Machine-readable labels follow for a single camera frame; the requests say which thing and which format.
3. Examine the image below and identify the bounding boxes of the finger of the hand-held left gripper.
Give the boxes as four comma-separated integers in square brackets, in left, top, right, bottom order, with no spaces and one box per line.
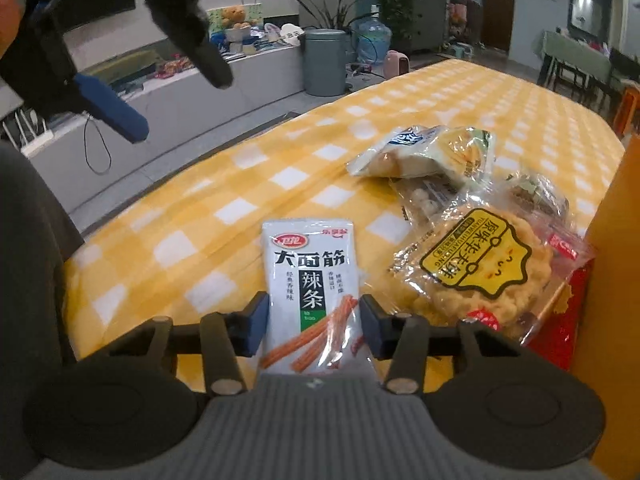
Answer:
[20,74,150,142]
[145,0,234,90]

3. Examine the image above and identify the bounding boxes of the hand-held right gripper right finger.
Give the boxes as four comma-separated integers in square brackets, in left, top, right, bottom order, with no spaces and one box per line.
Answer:
[360,294,526,394]

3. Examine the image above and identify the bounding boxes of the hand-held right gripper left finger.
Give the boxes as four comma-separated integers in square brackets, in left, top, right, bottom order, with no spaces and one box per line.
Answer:
[107,291,271,395]

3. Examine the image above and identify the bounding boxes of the white spicy strip packet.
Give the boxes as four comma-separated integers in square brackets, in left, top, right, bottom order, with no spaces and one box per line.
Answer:
[259,218,376,376]

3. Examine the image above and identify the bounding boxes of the small clear dark-bits packet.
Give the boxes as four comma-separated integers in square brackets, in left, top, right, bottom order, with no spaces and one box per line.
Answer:
[505,172,571,226]

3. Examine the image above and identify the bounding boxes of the orange cardboard box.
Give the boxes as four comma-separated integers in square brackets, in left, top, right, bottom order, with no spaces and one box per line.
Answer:
[570,132,640,396]

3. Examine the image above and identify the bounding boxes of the person's left hand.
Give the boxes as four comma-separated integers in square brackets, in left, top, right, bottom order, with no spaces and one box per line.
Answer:
[0,0,25,56]

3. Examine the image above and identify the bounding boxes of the pile of colourful packets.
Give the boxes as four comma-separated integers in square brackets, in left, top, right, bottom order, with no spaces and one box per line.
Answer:
[155,57,193,78]

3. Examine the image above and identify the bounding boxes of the teddy bear poster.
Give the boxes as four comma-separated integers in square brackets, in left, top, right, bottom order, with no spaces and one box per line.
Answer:
[206,4,264,48]

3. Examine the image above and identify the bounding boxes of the grey low cabinet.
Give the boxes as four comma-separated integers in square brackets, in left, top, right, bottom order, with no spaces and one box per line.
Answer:
[0,42,306,211]

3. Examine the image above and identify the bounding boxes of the white router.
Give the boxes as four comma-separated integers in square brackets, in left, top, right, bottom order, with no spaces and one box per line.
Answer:
[0,107,53,153]

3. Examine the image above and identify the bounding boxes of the clear biscuit packet yellow label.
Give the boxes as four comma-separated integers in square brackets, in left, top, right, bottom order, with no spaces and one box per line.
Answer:
[387,202,596,346]

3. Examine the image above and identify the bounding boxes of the grey trash bin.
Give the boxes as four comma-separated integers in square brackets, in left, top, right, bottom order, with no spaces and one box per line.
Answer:
[303,28,348,97]

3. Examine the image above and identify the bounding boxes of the yellow checked tablecloth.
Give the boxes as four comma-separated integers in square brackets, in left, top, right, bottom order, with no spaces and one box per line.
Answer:
[62,58,626,396]

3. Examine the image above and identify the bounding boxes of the long-leaf potted plant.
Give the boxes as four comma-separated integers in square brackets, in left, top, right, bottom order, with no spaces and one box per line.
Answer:
[290,0,366,36]

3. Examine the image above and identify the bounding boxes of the clear white-ball snack packet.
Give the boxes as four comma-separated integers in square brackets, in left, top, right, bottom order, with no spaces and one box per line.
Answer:
[392,175,466,233]

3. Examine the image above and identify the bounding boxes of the blue water bottle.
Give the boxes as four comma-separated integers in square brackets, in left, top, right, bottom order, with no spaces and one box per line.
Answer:
[352,14,392,66]

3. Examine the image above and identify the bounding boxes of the pale bread snack packet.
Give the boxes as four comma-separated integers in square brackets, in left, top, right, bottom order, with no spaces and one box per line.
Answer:
[347,125,496,188]

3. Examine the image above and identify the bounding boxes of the red snack packet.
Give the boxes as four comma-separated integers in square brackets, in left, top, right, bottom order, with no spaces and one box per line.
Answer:
[520,265,593,373]

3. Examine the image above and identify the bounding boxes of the pink space heater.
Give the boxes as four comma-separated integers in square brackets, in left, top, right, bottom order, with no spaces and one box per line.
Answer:
[384,50,411,81]

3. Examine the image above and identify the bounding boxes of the grey-blue tall cabinet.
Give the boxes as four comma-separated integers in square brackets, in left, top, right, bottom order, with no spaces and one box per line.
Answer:
[380,0,448,53]

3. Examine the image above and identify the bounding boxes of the brown door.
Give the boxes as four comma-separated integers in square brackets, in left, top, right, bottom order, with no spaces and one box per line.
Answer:
[481,0,516,53]

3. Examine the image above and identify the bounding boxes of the green-cloth dining table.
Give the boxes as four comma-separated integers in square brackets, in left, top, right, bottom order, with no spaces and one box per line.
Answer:
[537,30,626,91]

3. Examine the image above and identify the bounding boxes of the dark dining chair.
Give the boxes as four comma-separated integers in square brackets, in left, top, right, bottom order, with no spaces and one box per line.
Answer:
[597,47,640,116]

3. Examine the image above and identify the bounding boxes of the dark framed window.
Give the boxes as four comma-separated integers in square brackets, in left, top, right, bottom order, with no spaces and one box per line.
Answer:
[570,0,621,43]

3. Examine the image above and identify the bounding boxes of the black cable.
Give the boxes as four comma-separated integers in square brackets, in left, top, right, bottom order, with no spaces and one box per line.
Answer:
[82,112,113,176]

